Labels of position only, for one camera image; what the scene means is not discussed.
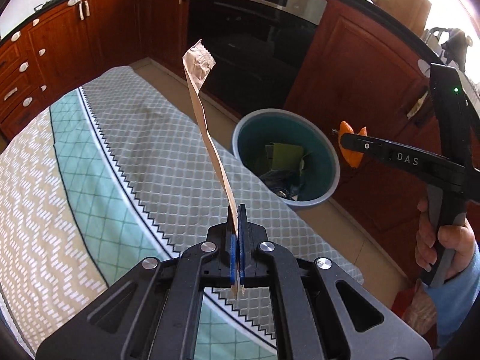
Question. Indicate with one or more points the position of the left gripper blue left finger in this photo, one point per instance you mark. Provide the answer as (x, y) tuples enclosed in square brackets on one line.
[(232, 250)]

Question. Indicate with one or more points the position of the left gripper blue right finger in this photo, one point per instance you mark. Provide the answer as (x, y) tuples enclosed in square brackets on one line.
[(242, 232)]

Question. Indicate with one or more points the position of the green cardboard box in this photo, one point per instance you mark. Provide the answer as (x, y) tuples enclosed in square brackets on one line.
[(284, 157)]

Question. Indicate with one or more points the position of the orange peel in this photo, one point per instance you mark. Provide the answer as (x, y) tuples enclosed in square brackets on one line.
[(346, 140)]

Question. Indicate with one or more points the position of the orange red snack wrapper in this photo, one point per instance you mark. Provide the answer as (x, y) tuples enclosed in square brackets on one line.
[(415, 307)]

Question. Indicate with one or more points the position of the brown paper strip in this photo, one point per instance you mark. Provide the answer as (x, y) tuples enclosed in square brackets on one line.
[(197, 63)]

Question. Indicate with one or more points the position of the light blue sleeve forearm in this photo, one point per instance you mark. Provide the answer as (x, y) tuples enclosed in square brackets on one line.
[(454, 299)]

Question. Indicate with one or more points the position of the teal trash bin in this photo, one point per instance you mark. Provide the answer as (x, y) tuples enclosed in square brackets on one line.
[(319, 175)]

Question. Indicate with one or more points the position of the wooden kitchen cabinets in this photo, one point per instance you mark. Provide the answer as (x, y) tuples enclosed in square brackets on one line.
[(360, 68)]

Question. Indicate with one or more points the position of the person's right hand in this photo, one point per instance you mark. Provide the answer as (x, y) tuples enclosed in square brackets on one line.
[(461, 239)]

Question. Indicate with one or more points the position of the patterned tablecloth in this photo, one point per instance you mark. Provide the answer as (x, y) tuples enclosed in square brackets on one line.
[(108, 175)]

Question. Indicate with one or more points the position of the built-in black oven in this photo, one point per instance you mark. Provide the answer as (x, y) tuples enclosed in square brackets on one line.
[(259, 47)]

